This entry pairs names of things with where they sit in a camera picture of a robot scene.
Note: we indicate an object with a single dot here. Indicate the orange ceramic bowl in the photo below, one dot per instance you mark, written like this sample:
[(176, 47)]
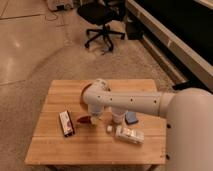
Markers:
[(83, 92)]

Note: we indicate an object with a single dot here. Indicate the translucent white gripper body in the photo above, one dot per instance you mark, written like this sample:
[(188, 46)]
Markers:
[(95, 114)]

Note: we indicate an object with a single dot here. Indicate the long white bench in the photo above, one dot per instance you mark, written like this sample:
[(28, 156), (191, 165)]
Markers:
[(185, 29)]

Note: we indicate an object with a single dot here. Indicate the white packaged item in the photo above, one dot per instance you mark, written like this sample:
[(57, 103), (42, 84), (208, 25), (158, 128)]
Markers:
[(131, 135)]

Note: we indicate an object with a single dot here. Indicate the black office chair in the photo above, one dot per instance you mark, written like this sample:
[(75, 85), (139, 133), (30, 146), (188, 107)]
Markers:
[(101, 14)]

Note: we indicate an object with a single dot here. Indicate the white plastic cup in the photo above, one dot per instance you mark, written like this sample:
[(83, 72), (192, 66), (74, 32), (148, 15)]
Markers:
[(118, 115)]

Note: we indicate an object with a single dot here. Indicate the wooden table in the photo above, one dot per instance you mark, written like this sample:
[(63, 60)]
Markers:
[(89, 145)]

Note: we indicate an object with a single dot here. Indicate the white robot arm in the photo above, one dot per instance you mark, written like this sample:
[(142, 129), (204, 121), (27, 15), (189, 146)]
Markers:
[(188, 114)]

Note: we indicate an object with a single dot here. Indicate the black and white box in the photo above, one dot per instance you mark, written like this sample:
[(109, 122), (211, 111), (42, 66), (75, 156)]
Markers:
[(66, 123)]

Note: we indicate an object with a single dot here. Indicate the small white cube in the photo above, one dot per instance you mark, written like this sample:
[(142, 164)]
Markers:
[(109, 128)]

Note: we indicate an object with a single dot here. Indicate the grey device on floor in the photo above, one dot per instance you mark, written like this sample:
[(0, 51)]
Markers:
[(56, 5)]

